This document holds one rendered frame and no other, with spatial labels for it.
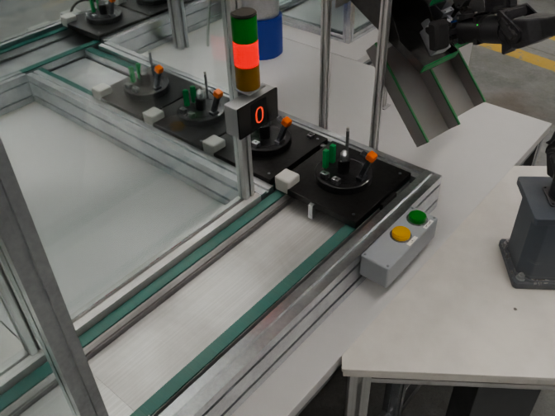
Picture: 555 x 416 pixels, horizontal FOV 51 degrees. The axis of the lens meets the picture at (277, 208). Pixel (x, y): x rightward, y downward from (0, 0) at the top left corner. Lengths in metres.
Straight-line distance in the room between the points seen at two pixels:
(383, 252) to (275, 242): 0.25
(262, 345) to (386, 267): 0.32
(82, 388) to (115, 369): 0.43
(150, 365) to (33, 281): 0.59
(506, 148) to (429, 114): 0.33
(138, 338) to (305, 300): 0.33
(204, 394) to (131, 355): 0.20
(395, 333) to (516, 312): 0.27
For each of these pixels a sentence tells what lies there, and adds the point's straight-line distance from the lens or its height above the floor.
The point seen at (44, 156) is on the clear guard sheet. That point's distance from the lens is 1.00.
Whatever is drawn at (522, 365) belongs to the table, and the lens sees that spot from 1.27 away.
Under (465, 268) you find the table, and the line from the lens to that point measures 1.41.
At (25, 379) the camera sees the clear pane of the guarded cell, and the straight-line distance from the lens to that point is 0.68.
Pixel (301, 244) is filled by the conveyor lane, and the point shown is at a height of 0.92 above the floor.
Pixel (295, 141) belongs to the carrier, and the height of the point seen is 0.97.
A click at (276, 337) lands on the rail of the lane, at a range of 1.11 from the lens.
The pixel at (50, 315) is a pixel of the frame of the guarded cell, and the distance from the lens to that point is 0.64.
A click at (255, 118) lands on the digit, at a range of 1.23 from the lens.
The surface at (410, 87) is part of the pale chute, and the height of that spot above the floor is 1.09.
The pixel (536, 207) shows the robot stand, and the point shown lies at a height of 1.06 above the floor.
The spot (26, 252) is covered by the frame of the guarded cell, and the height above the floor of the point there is 1.46.
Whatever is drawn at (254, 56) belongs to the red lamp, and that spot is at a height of 1.33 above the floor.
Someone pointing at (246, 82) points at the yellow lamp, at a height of 1.28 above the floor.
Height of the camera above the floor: 1.83
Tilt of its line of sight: 39 degrees down
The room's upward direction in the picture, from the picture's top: 2 degrees counter-clockwise
